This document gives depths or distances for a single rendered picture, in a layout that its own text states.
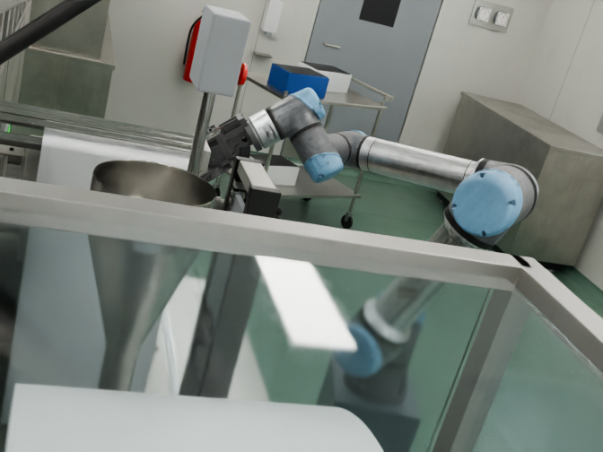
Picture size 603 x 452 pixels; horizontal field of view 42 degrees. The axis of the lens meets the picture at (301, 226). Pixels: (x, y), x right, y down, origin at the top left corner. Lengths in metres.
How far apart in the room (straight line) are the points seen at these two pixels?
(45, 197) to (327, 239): 0.23
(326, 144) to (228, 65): 0.66
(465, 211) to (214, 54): 0.64
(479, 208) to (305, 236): 0.83
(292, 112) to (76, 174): 0.54
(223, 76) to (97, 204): 0.43
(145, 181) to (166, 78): 5.29
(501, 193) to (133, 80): 5.00
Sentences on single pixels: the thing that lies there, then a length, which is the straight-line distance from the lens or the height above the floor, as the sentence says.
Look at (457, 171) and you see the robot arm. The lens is 1.65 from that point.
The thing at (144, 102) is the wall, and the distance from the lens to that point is 6.30.
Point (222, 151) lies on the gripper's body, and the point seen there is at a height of 1.37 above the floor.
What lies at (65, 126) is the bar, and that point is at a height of 1.45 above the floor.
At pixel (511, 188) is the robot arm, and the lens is 1.46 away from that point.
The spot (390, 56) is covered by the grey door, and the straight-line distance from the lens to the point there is 6.63.
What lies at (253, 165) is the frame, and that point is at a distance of 1.37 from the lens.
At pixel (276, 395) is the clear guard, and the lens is 0.46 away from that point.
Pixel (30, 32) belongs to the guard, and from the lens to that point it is 0.67.
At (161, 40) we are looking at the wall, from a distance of 6.20.
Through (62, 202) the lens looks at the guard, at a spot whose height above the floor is 1.60.
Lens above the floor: 1.83
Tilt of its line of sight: 20 degrees down
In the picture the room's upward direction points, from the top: 16 degrees clockwise
